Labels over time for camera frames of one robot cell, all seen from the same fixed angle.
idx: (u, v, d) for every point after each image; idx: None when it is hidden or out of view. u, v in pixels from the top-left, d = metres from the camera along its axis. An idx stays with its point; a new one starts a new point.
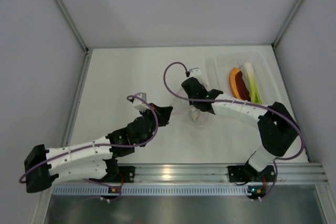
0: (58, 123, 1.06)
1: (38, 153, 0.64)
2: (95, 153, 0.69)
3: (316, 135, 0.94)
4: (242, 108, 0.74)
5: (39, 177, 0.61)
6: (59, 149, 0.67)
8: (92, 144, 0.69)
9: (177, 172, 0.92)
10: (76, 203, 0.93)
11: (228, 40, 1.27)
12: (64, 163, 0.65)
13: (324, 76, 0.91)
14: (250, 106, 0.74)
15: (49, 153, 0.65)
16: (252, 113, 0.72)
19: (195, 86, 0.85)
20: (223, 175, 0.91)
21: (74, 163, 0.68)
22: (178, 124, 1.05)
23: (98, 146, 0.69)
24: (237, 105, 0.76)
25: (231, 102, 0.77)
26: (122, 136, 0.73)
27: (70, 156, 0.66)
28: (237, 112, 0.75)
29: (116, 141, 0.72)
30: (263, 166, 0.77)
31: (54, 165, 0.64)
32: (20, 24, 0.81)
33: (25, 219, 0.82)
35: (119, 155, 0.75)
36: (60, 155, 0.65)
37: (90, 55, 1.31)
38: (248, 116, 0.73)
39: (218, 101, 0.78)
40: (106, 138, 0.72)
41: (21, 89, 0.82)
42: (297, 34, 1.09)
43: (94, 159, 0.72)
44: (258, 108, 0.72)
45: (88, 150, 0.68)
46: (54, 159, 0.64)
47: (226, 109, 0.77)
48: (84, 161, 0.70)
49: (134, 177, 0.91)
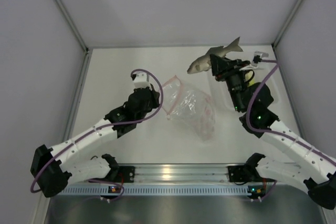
0: (58, 124, 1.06)
1: (42, 154, 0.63)
2: (100, 136, 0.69)
3: (318, 135, 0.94)
4: (307, 155, 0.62)
5: (53, 174, 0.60)
6: (62, 144, 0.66)
8: (93, 128, 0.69)
9: (177, 172, 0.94)
10: (75, 203, 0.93)
11: (228, 40, 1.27)
12: (73, 155, 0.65)
13: (324, 75, 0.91)
14: (317, 156, 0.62)
15: (54, 151, 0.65)
16: (319, 166, 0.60)
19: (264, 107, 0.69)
20: (223, 175, 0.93)
21: (82, 153, 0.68)
22: (178, 123, 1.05)
23: (100, 128, 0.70)
24: (301, 147, 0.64)
25: (294, 140, 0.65)
26: (120, 114, 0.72)
27: (77, 146, 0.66)
28: (297, 156, 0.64)
29: (117, 119, 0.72)
30: (269, 174, 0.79)
31: (64, 159, 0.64)
32: (20, 25, 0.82)
33: (24, 219, 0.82)
35: (124, 131, 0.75)
36: (65, 148, 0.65)
37: (90, 55, 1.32)
38: (312, 167, 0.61)
39: (277, 134, 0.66)
40: (105, 119, 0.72)
41: (21, 88, 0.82)
42: (297, 34, 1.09)
43: (101, 143, 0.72)
44: (326, 161, 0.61)
45: (92, 136, 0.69)
46: (61, 153, 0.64)
47: (283, 145, 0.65)
48: (92, 148, 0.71)
49: (134, 177, 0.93)
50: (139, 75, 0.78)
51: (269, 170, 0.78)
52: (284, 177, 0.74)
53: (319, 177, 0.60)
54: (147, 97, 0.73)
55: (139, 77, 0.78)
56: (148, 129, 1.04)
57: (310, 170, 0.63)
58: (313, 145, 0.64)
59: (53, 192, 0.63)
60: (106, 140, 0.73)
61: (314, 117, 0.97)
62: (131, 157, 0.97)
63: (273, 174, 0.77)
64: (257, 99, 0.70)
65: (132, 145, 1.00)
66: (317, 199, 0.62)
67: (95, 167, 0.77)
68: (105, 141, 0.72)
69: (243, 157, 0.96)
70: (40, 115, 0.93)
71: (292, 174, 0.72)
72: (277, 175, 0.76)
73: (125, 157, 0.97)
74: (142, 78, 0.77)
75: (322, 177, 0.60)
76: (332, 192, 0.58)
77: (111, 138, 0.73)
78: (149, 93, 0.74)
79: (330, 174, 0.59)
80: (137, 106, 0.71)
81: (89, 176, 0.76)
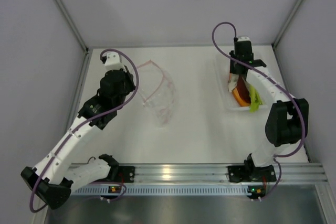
0: (58, 123, 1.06)
1: (29, 176, 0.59)
2: (80, 137, 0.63)
3: (317, 135, 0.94)
4: (271, 87, 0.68)
5: (46, 192, 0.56)
6: (44, 160, 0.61)
8: (70, 132, 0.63)
9: (177, 172, 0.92)
10: (76, 203, 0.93)
11: (228, 40, 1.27)
12: (59, 167, 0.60)
13: (324, 75, 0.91)
14: (279, 89, 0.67)
15: (39, 170, 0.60)
16: (276, 95, 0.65)
19: (244, 48, 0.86)
20: (223, 175, 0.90)
21: (69, 161, 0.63)
22: (178, 123, 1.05)
23: (76, 130, 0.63)
24: (269, 82, 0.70)
25: (265, 76, 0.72)
26: (94, 105, 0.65)
27: (60, 157, 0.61)
28: (264, 89, 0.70)
29: (92, 112, 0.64)
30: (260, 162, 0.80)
31: (51, 176, 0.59)
32: (19, 25, 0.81)
33: (24, 219, 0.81)
35: (104, 122, 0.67)
36: (48, 163, 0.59)
37: (90, 55, 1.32)
38: (271, 96, 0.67)
39: (255, 71, 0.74)
40: (79, 117, 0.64)
41: (21, 89, 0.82)
42: (297, 34, 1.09)
43: (85, 143, 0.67)
44: (284, 94, 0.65)
45: (71, 140, 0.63)
46: (46, 170, 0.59)
47: (257, 81, 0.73)
48: (77, 151, 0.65)
49: (134, 177, 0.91)
50: (109, 57, 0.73)
51: (258, 155, 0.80)
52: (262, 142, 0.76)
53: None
54: (121, 78, 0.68)
55: (110, 60, 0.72)
56: (148, 129, 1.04)
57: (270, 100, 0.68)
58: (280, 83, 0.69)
59: (61, 202, 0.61)
60: (88, 138, 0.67)
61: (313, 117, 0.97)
62: (131, 157, 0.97)
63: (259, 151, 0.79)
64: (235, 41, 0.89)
65: (132, 144, 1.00)
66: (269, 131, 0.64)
67: (94, 169, 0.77)
68: (88, 139, 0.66)
69: (243, 157, 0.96)
70: (40, 115, 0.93)
71: None
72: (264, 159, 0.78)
73: (125, 157, 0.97)
74: (112, 60, 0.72)
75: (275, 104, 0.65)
76: (274, 117, 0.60)
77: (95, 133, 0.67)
78: (123, 75, 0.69)
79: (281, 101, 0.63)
80: (112, 89, 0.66)
81: (91, 178, 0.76)
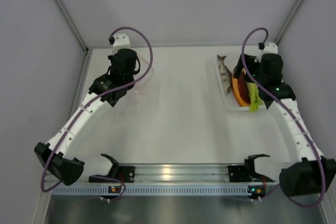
0: (58, 123, 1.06)
1: (42, 151, 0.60)
2: (91, 113, 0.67)
3: (317, 135, 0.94)
4: (297, 135, 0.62)
5: (61, 167, 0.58)
6: (57, 135, 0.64)
8: (81, 108, 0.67)
9: (177, 172, 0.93)
10: (75, 204, 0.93)
11: (228, 40, 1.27)
12: (72, 141, 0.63)
13: (325, 75, 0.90)
14: (305, 141, 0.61)
15: (52, 145, 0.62)
16: (301, 148, 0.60)
19: (272, 68, 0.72)
20: (224, 175, 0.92)
21: (81, 136, 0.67)
22: (178, 122, 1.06)
23: (88, 106, 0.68)
24: (296, 127, 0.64)
25: (293, 118, 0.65)
26: (104, 82, 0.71)
27: (72, 132, 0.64)
28: (289, 133, 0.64)
29: (103, 87, 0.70)
30: (263, 171, 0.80)
31: (64, 150, 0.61)
32: (20, 25, 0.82)
33: (23, 219, 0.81)
35: (115, 99, 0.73)
36: (61, 138, 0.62)
37: (90, 56, 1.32)
38: (294, 146, 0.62)
39: (282, 107, 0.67)
40: (90, 94, 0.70)
41: (21, 88, 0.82)
42: (297, 34, 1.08)
43: (96, 119, 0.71)
44: (311, 149, 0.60)
45: (83, 116, 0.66)
46: (60, 145, 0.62)
47: (282, 119, 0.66)
48: (89, 128, 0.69)
49: (134, 177, 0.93)
50: (118, 38, 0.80)
51: (262, 164, 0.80)
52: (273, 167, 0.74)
53: (296, 158, 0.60)
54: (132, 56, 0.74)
55: (120, 42, 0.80)
56: (148, 129, 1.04)
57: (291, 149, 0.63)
58: (308, 131, 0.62)
59: (74, 180, 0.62)
60: (98, 115, 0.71)
61: (313, 117, 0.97)
62: (131, 157, 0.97)
63: (265, 167, 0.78)
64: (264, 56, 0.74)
65: (132, 144, 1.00)
66: (282, 177, 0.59)
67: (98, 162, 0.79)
68: (98, 116, 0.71)
69: (243, 157, 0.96)
70: (40, 115, 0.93)
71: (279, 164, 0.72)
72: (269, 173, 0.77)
73: (125, 157, 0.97)
74: (122, 41, 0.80)
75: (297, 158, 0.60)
76: (295, 174, 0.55)
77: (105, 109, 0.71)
78: (131, 54, 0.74)
79: (306, 159, 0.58)
80: (123, 66, 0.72)
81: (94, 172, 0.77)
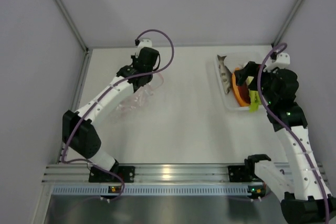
0: (59, 123, 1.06)
1: (71, 117, 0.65)
2: (118, 91, 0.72)
3: (317, 135, 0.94)
4: (305, 170, 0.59)
5: (87, 131, 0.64)
6: (86, 105, 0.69)
8: (111, 85, 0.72)
9: (176, 172, 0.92)
10: (75, 203, 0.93)
11: (228, 40, 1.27)
12: (100, 112, 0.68)
13: (325, 75, 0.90)
14: (313, 177, 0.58)
15: (81, 113, 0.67)
16: (308, 185, 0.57)
19: (286, 93, 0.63)
20: (223, 175, 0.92)
21: (106, 110, 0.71)
22: (178, 121, 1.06)
23: (116, 85, 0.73)
24: (304, 160, 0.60)
25: (303, 152, 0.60)
26: (130, 68, 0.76)
27: (101, 104, 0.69)
28: (295, 165, 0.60)
29: (128, 72, 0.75)
30: (263, 176, 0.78)
31: (93, 117, 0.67)
32: (20, 26, 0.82)
33: (23, 220, 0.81)
35: (138, 85, 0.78)
36: (91, 107, 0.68)
37: (90, 56, 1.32)
38: (301, 181, 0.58)
39: (292, 137, 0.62)
40: (117, 76, 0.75)
41: (21, 88, 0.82)
42: (297, 34, 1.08)
43: (120, 99, 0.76)
44: (318, 187, 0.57)
45: (112, 93, 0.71)
46: (88, 113, 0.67)
47: (291, 149, 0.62)
48: (113, 105, 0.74)
49: (134, 176, 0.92)
50: (144, 40, 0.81)
51: (263, 171, 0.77)
52: (272, 180, 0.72)
53: (301, 194, 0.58)
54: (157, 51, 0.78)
55: (144, 43, 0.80)
56: (148, 129, 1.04)
57: (297, 182, 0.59)
58: (317, 168, 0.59)
59: (92, 150, 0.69)
60: (123, 96, 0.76)
61: (313, 117, 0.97)
62: (132, 157, 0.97)
63: (265, 175, 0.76)
64: (279, 77, 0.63)
65: (132, 144, 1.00)
66: (286, 205, 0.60)
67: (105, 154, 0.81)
68: (122, 97, 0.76)
69: (243, 157, 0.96)
70: (40, 115, 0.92)
71: (279, 183, 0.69)
72: (269, 182, 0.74)
73: (125, 157, 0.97)
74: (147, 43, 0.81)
75: (303, 194, 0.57)
76: (300, 212, 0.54)
77: (128, 93, 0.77)
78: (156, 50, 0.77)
79: (312, 198, 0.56)
80: (147, 58, 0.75)
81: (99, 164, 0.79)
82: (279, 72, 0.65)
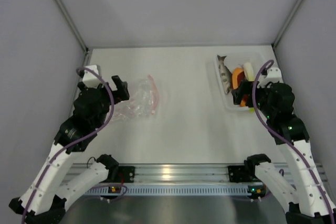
0: (59, 123, 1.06)
1: (17, 207, 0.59)
2: (59, 167, 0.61)
3: (317, 135, 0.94)
4: (310, 186, 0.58)
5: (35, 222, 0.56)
6: (28, 191, 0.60)
8: (48, 162, 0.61)
9: (176, 172, 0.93)
10: (76, 204, 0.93)
11: (228, 40, 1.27)
12: (42, 198, 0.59)
13: (325, 76, 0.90)
14: (318, 192, 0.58)
15: (24, 201, 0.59)
16: (314, 202, 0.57)
19: (283, 105, 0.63)
20: (223, 175, 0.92)
21: (53, 189, 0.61)
22: (178, 121, 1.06)
23: (54, 159, 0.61)
24: (309, 176, 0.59)
25: (307, 167, 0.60)
26: (69, 129, 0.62)
27: (41, 189, 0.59)
28: (300, 181, 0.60)
29: (68, 136, 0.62)
30: (262, 179, 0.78)
31: (36, 207, 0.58)
32: (19, 26, 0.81)
33: None
35: (84, 145, 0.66)
36: (31, 197, 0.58)
37: (90, 55, 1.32)
38: (306, 198, 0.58)
39: (295, 152, 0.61)
40: (55, 145, 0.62)
41: (21, 88, 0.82)
42: (297, 34, 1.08)
43: (68, 166, 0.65)
44: (323, 202, 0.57)
45: (51, 171, 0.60)
46: (31, 203, 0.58)
47: (294, 164, 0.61)
48: (62, 177, 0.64)
49: (134, 177, 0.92)
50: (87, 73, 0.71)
51: (264, 175, 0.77)
52: (275, 185, 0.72)
53: (306, 210, 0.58)
54: (97, 98, 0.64)
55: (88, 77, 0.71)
56: (147, 129, 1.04)
57: (302, 197, 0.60)
58: (322, 181, 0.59)
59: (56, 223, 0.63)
60: (70, 162, 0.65)
61: (313, 117, 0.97)
62: (131, 157, 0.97)
63: (266, 179, 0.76)
64: (275, 90, 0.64)
65: (132, 144, 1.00)
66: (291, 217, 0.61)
67: (88, 177, 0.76)
68: (70, 163, 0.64)
69: (243, 157, 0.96)
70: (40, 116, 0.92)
71: (282, 191, 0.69)
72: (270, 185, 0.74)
73: (125, 157, 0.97)
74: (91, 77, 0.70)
75: (309, 211, 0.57)
76: None
77: (74, 156, 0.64)
78: (99, 92, 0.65)
79: (318, 213, 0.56)
80: (85, 112, 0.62)
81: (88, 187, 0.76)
82: (274, 85, 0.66)
